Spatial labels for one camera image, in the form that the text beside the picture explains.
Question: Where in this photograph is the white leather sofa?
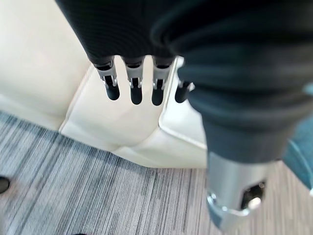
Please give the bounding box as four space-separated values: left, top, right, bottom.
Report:
0 0 208 169

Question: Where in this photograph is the robot dark foot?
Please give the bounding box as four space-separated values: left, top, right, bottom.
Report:
0 176 11 194

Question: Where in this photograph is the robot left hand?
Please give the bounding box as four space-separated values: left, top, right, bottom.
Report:
54 0 313 235

